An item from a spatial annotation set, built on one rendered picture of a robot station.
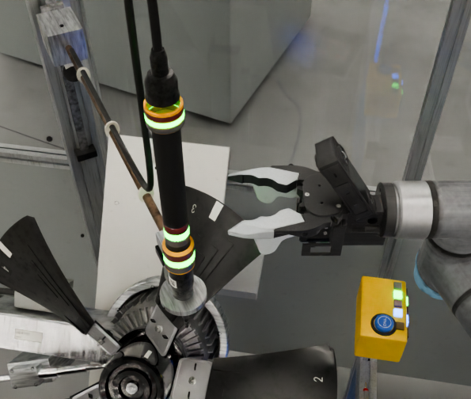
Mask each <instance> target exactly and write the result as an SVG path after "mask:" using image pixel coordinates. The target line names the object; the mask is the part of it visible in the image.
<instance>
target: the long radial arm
mask: <svg viewBox="0 0 471 399"><path fill-rule="evenodd" d="M85 309H86V310H87V312H88V313H89V315H90V317H91V318H92V319H93V320H94V321H97V322H98V323H99V324H100V325H102V326H103V327H104V328H105V329H106V330H109V331H110V332H111V333H114V332H113V331H112V329H114V328H115V327H116V325H112V324H111V323H110V321H111V320H113V319H114V317H107V315H108V312H109V310H99V309H94V308H88V307H85ZM0 348H7V349H13V350H18V351H23V352H32V353H38V354H43V355H53V356H58V357H63V358H69V359H78V360H84V361H89V362H95V363H106V362H107V361H108V360H110V359H111V358H110V357H107V356H105V355H107V354H108V353H107V352H106V351H105V350H104V349H103V348H102V347H100V346H97V343H96V342H95V341H94V340H93V339H92V338H91V337H90V336H89V335H88V334H87V335H86V334H83V335H82V334H81V333H80V332H79V331H78V330H77V329H76V328H75V327H74V326H73V325H71V324H70V323H68V322H67V321H65V320H64V319H62V318H61V317H59V316H58V315H56V314H55V313H50V312H44V311H39V310H28V309H23V308H17V307H16V306H14V297H11V296H5V295H4V296H2V297H1V298H0Z"/></svg>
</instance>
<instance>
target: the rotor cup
mask: <svg viewBox="0 0 471 399"><path fill-rule="evenodd" d="M119 342H120V343H121V344H122V347H121V348H120V349H119V350H118V351H117V352H116V353H115V354H114V355H112V357H113V356H114V357H113V358H112V359H111V360H110V361H109V362H108V364H107V365H106V366H105V367H104V369H103V371H102V372H101V376H100V379H99V386H98V388H99V394H100V397H101V399H166V397H167V396H168V397H170V394H171V391H172V388H173V382H174V378H175V375H176V372H177V366H178V363H179V361H180V358H186V355H185V352H184V349H183V347H182V345H181V344H180V342H179V341H178V339H177V338H176V339H175V340H174V342H173V346H172V347H171V349H170V351H169V354H168V356H167V358H166V359H165V358H164V356H161V354H160V353H159V352H158V350H157V349H156V347H155V346H154V345H153V343H152V342H151V340H150V339H149V337H148V336H147V335H146V326H141V327H138V328H135V329H132V330H131V331H129V332H127V333H126V334H125V335H123V337H122V338H121V339H120V340H119ZM148 351H151V352H152V353H151V354H150V356H149V357H148V358H146V357H144V355H145V354H146V353H147V352H148ZM130 382H133V383H134V384H136V385H137V387H138V390H137V392H136V393H135V394H129V393H128V392H127V391H126V385H127V384H128V383H130ZM169 384H171V385H170V389H169V391H168V393H167V394H166V390H167V389H168V387H169Z"/></svg>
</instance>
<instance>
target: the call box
mask: <svg viewBox="0 0 471 399"><path fill-rule="evenodd" d="M393 282H399V283H402V290H396V289H393ZM393 291H402V299H400V298H394V297H393ZM394 299H397V300H402V308H398V307H394V306H393V300H394ZM394 309H401V310H402V317H394V316H393V310H394ZM382 314H385V315H387V316H389V317H392V319H393V323H394V325H393V329H392V330H391V331H390V332H380V331H378V330H377V329H376V328H375V326H374V321H375V318H376V317H377V316H378V315H382ZM396 321H399V322H404V323H405V330H404V331H402V330H396ZM406 344H407V308H406V283H405V281H399V280H393V279H382V278H375V277H369V276H363V277H362V279H361V282H360V285H359V291H358V294H357V298H356V315H355V353H354V354H355V356H360V357H366V358H372V359H381V360H387V361H393V362H400V359H401V356H402V354H403V351H404V349H405V345H406Z"/></svg>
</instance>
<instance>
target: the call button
mask: <svg viewBox="0 0 471 399"><path fill-rule="evenodd" d="M393 325H394V323H393V319H392V317H389V316H387V315H385V314H382V315H378V316H377V317H376V318H375V321H374V326H375V328H376V329H377V330H378V331H380V332H382V333H388V332H390V331H391V330H392V329H393Z"/></svg>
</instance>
